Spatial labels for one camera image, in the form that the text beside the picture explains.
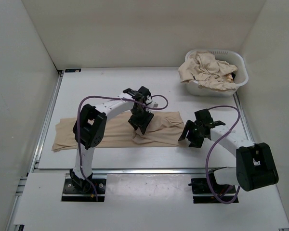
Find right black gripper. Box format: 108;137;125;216
178;120;205;148

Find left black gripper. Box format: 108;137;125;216
128;106;154;134

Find beige trousers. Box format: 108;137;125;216
52;111;188;152

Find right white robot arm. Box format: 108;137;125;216
179;109;279;193

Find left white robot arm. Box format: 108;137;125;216
70;86;154;193

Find beige clothes pile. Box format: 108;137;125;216
178;51;238;91

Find white laundry basket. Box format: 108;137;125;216
178;49;249;97

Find blue white sticker label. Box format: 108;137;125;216
65;68;81;73

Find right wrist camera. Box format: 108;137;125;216
195;109;213;126

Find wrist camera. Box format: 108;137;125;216
195;109;213;126
137;86;152;105

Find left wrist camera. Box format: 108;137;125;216
137;86;152;105

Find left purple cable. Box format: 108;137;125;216
77;94;170;198

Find right aluminium rail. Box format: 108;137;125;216
233;92;254;141

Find aluminium rail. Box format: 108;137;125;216
19;167;263;176
27;70;64;174
233;92;254;141

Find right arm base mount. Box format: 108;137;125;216
188;178;236;204

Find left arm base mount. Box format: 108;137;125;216
61;175;106;203

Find front aluminium rail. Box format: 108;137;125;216
19;167;263;176

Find left aluminium rail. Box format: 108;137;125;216
27;70;64;174

